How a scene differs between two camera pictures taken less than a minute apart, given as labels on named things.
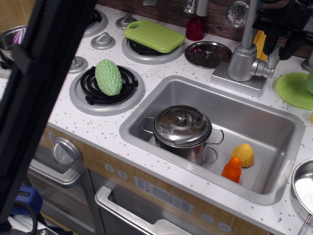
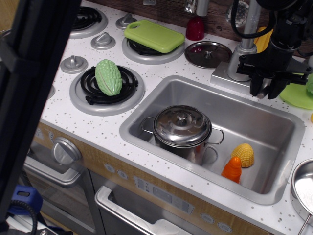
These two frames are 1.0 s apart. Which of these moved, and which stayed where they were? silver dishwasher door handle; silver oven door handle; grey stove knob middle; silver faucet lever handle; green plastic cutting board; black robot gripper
Moved: silver faucet lever handle; black robot gripper
Stayed: silver oven door handle; silver dishwasher door handle; grey stove knob middle; green plastic cutting board
